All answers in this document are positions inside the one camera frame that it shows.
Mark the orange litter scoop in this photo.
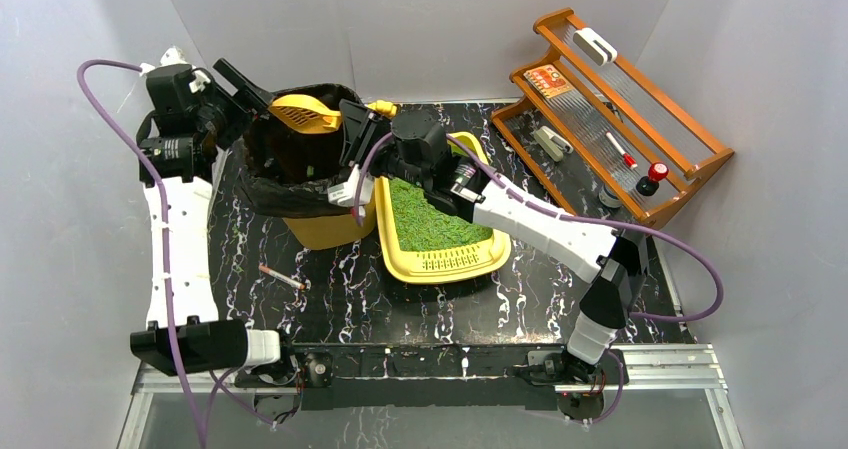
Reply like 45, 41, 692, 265
268, 93, 399, 135

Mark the black trash bag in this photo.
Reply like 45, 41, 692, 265
232, 115, 349, 219

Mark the yellow trash bin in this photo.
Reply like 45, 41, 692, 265
281, 191, 376, 250

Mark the yellow litter box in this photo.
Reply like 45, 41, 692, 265
372, 132, 513, 286

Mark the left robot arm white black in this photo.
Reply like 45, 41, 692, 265
130, 47, 283, 376

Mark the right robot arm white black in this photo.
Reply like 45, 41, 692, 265
328, 100, 646, 366

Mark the green cat litter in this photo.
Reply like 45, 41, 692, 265
389, 179, 493, 252

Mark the grey white stapler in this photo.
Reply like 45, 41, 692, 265
532, 126, 574, 162

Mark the orange card packet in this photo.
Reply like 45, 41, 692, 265
523, 64, 574, 99

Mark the white marker pen on table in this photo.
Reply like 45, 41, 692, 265
258, 264, 306, 290

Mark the wooden shelf rack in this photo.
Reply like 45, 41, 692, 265
491, 8, 734, 228

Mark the small blue white jar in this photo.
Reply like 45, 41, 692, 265
598, 185, 623, 210

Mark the red capped marker on shelf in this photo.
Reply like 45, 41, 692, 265
605, 131, 638, 170

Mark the red black stamp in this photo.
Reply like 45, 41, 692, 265
635, 162, 669, 197

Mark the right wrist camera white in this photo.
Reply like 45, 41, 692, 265
327, 165, 375, 208

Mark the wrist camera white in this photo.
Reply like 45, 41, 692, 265
327, 165, 375, 208
140, 46, 190, 76

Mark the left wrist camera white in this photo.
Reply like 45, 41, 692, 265
140, 46, 190, 76

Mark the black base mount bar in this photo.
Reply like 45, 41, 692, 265
235, 343, 630, 420

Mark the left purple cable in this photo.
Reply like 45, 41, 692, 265
76, 58, 280, 449

